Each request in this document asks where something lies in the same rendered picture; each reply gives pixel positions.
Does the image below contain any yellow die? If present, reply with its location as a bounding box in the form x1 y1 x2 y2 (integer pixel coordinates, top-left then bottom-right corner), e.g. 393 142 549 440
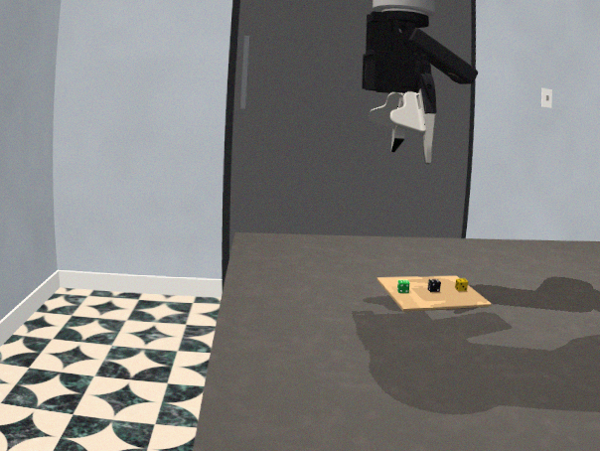
455 278 468 291

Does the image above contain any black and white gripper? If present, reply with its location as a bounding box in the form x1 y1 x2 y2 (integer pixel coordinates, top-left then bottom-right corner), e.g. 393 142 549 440
362 11 436 164

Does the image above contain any black die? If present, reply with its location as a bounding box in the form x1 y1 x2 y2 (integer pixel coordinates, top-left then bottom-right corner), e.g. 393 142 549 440
427 279 441 292

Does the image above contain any green die with white pips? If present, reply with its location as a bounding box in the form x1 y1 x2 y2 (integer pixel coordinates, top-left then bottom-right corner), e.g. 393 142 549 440
397 280 410 293

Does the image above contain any peach flat mat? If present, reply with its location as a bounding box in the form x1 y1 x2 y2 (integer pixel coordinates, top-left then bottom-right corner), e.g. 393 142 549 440
377 276 492 311

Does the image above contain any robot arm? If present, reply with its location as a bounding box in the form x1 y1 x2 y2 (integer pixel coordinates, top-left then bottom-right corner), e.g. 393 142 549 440
373 0 478 84

